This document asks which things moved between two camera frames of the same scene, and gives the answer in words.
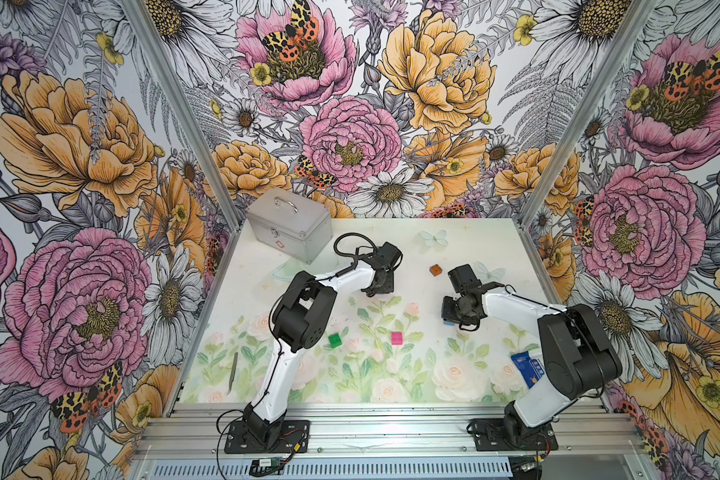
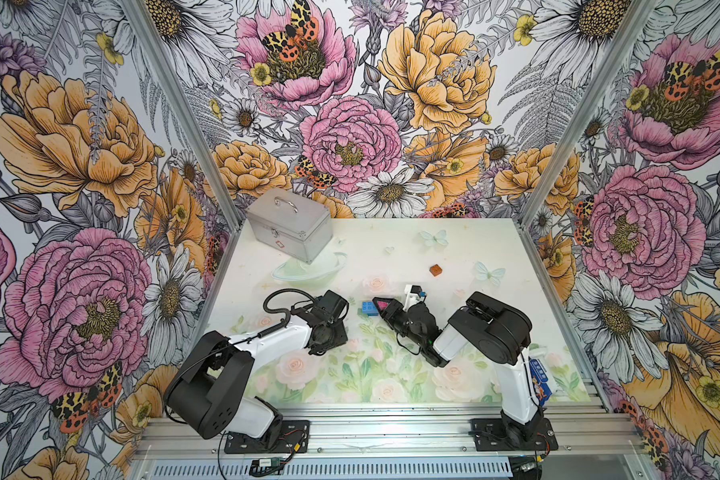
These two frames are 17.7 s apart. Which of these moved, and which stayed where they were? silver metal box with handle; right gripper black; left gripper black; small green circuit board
Moved: right gripper black; left gripper black
Stayed: silver metal box with handle; small green circuit board
